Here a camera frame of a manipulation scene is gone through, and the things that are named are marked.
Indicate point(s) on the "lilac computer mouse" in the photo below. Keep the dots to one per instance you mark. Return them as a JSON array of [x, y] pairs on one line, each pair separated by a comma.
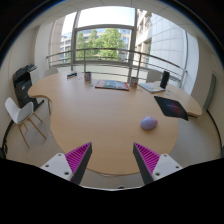
[[149, 122]]

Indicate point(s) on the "black printed mouse pad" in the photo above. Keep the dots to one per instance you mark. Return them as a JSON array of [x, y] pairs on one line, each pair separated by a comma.
[[171, 107]]

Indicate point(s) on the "white chair with wooden legs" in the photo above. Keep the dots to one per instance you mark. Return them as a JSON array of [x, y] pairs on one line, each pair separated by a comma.
[[19, 112]]

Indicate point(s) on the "black office printer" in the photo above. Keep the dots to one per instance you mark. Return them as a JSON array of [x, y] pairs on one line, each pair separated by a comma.
[[23, 83]]

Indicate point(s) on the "metal balcony railing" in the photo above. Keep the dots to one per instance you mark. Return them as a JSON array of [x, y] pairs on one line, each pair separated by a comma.
[[106, 49]]

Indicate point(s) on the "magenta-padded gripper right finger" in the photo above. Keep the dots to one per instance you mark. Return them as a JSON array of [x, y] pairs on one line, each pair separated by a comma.
[[148, 157]]

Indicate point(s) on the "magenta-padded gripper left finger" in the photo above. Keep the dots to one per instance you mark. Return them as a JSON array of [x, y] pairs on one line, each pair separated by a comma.
[[77, 156]]

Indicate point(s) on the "red magazine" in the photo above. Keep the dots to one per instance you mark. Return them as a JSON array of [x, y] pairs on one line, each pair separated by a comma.
[[112, 85]]

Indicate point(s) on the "black cylindrical tumbler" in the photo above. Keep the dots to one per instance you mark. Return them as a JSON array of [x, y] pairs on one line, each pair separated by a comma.
[[164, 79]]

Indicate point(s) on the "small blue box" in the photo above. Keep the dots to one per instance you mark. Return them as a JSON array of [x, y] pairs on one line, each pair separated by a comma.
[[71, 75]]

